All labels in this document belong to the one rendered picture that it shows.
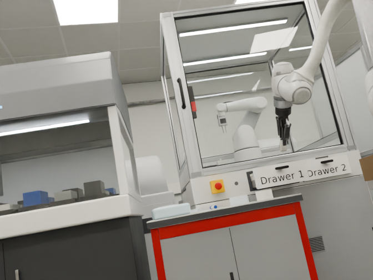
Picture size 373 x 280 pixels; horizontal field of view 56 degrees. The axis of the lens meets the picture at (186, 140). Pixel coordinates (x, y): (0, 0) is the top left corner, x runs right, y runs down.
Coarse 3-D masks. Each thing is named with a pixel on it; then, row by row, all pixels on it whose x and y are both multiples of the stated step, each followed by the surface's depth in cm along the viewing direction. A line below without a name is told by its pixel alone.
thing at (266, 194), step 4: (256, 192) 151; (260, 192) 149; (264, 192) 149; (268, 192) 149; (256, 196) 151; (260, 196) 149; (264, 196) 148; (268, 196) 148; (272, 196) 150; (260, 200) 149
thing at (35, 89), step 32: (32, 64) 191; (64, 64) 186; (96, 64) 186; (0, 96) 175; (32, 96) 176; (64, 96) 177; (96, 96) 179; (128, 128) 257; (128, 192) 172; (0, 224) 163; (32, 224) 164; (64, 224) 165; (96, 224) 172; (128, 224) 173; (0, 256) 166; (32, 256) 167; (64, 256) 168; (96, 256) 169; (128, 256) 170
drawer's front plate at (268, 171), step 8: (304, 160) 190; (256, 168) 187; (264, 168) 187; (272, 168) 187; (288, 168) 188; (296, 168) 188; (304, 168) 188; (256, 176) 186; (264, 176) 186; (272, 176) 186; (288, 176) 187; (296, 176) 187; (304, 176) 188; (256, 184) 185; (264, 184) 185; (272, 184) 185; (280, 184) 186
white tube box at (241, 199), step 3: (243, 195) 167; (246, 195) 167; (231, 198) 168; (234, 198) 167; (237, 198) 167; (240, 198) 167; (243, 198) 167; (246, 198) 166; (231, 201) 167; (234, 201) 167; (237, 201) 167; (240, 201) 167; (243, 201) 166; (246, 201) 166; (231, 204) 167; (234, 204) 167
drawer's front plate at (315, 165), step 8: (320, 160) 204; (336, 160) 204; (344, 160) 205; (312, 168) 202; (320, 168) 203; (336, 168) 203; (344, 168) 204; (312, 176) 202; (320, 176) 202; (328, 176) 202
